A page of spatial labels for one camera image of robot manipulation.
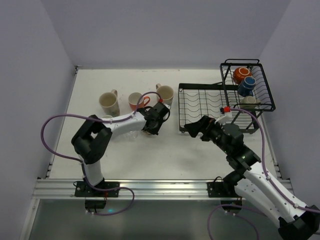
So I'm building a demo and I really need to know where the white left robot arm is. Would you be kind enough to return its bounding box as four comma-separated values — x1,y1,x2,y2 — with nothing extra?
71,101,171,190

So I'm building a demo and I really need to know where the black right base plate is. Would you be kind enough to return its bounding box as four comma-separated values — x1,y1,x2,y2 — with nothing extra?
206,176,239,198

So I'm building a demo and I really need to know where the blue round mug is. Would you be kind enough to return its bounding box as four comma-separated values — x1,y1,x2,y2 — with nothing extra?
237,76,256,97

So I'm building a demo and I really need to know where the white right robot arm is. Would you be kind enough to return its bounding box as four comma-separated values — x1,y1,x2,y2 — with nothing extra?
184,115,320,240

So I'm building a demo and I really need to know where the aluminium mounting rail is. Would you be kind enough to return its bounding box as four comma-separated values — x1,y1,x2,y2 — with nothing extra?
31,179,238,201

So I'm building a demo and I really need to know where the cream round mug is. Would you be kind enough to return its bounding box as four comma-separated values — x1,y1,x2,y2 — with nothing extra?
239,95,261,111

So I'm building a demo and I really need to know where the orange ceramic mug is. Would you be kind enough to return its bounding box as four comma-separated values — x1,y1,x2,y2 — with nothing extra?
128,92,151,111

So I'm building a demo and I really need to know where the small beige patterned cup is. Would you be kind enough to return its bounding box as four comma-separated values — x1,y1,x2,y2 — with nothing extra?
142,131,152,136

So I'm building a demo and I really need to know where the orange round mug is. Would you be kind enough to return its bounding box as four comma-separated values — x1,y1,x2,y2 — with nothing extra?
232,66,252,85

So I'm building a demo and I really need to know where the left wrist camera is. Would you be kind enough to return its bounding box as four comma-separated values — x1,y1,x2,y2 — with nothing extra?
157,98,173,113

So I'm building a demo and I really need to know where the clear glass cup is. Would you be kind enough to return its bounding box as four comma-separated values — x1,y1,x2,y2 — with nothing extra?
125,131,139,141

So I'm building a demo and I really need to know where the tall floral cream mug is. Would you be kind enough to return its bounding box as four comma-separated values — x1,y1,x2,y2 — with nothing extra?
155,83,174,106

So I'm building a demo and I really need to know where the black wire dish rack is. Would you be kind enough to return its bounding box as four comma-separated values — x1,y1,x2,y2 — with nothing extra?
178,58,276,133

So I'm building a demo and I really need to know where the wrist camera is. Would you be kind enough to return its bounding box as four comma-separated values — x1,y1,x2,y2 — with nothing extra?
157,98,173,113
214,106,233,124

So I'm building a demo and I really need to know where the beige ceramic mug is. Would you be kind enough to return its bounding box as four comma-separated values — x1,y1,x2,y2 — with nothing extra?
98,89,120,117

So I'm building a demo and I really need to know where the teal ceramic cup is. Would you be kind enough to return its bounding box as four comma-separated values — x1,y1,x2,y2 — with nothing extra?
101,115,113,119

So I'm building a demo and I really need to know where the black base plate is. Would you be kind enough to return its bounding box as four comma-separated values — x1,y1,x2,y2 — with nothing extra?
73,181,120,198
206,176,239,198

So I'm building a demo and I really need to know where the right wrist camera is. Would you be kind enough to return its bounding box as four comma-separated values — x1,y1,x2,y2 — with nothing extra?
214,106,233,124

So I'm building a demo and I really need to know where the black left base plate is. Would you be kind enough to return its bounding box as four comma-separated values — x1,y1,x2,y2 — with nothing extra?
73,181,120,198

